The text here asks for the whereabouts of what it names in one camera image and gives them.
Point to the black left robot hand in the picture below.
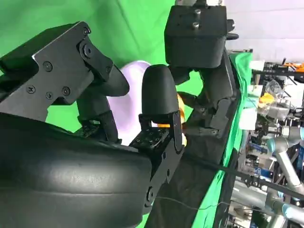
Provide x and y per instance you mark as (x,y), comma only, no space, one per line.
(218,85)

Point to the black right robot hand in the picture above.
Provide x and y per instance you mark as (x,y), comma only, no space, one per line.
(71,171)

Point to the orange and white bread roll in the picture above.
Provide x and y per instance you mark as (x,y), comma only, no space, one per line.
(182,104)

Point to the lilac plate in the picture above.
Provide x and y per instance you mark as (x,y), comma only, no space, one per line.
(130,114)

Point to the thin black rod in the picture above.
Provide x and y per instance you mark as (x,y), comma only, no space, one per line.
(261,181)

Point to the green table cloth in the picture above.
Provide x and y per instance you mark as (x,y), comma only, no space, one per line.
(133,23)

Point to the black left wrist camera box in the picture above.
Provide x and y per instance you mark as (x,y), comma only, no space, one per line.
(194,47)

